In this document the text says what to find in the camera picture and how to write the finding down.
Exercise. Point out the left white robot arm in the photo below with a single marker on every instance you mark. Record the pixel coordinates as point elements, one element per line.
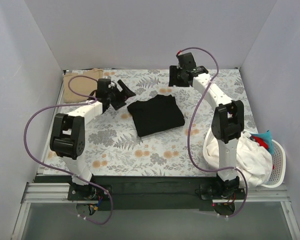
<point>68,136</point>

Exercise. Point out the folded beige t shirt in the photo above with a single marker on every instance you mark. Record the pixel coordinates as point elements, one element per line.
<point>80,84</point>

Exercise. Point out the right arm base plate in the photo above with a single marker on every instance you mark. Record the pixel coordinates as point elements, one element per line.
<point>226,196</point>

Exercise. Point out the aluminium frame rail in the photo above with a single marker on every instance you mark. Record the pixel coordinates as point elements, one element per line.
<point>46,193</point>

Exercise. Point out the red garment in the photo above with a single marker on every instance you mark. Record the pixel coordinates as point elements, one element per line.
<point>261,142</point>

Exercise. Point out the white t shirt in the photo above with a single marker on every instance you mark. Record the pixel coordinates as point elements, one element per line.
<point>252,159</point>

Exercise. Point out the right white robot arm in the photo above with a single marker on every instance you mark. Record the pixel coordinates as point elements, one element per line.
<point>228,117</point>

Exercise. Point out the black t shirt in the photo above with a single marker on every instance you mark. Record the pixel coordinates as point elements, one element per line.
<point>158,114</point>

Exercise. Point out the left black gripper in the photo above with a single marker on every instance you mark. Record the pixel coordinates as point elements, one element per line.
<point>119,94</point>

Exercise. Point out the white laundry basket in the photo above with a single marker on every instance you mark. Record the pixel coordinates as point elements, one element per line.
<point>275,162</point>

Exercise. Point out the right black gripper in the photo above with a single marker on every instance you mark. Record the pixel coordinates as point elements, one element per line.
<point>176,78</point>

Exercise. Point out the teal garment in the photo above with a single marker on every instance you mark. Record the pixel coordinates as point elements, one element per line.
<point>267,137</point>

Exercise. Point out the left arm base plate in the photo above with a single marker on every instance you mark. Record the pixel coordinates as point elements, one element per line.
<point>88,193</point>

